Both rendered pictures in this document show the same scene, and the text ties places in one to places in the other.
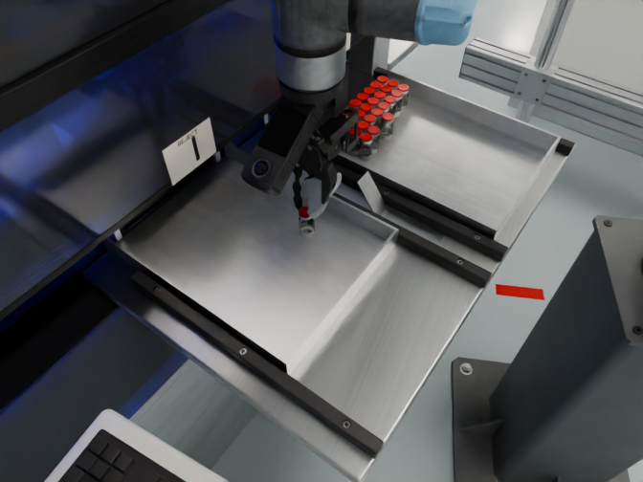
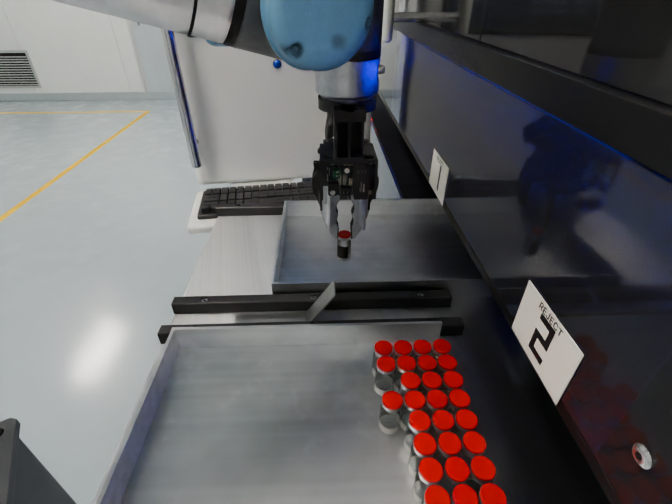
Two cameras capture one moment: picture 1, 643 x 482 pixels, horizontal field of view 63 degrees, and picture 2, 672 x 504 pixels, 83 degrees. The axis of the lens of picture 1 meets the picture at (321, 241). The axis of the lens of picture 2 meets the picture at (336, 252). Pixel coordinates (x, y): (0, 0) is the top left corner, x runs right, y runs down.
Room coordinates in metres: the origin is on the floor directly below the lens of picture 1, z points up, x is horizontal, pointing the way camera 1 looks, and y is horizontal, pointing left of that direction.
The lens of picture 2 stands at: (0.88, -0.30, 1.26)
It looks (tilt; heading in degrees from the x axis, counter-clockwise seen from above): 35 degrees down; 142
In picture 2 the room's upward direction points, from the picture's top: straight up
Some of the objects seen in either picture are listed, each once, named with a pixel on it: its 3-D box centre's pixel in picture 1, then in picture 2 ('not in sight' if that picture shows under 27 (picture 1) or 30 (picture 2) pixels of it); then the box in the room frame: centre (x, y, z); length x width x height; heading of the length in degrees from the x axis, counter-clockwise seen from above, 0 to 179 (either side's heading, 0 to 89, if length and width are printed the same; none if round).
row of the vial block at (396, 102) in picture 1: (379, 119); (414, 422); (0.76, -0.10, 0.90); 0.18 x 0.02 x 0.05; 144
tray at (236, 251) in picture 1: (251, 239); (377, 242); (0.48, 0.10, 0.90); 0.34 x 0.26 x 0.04; 54
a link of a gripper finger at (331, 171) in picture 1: (318, 173); (328, 181); (0.47, 0.00, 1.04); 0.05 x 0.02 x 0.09; 54
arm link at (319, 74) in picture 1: (308, 57); (349, 77); (0.51, 0.01, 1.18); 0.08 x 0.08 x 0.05
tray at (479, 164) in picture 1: (433, 145); (305, 429); (0.69, -0.19, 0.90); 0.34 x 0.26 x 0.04; 54
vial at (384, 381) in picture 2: (372, 140); (384, 376); (0.70, -0.09, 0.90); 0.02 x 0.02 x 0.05
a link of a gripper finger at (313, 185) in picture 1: (326, 188); (330, 217); (0.49, -0.01, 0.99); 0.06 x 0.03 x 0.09; 144
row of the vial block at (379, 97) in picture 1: (368, 114); (436, 421); (0.77, -0.08, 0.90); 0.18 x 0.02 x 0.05; 144
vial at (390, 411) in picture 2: (387, 126); (390, 412); (0.73, -0.11, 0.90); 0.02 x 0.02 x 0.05
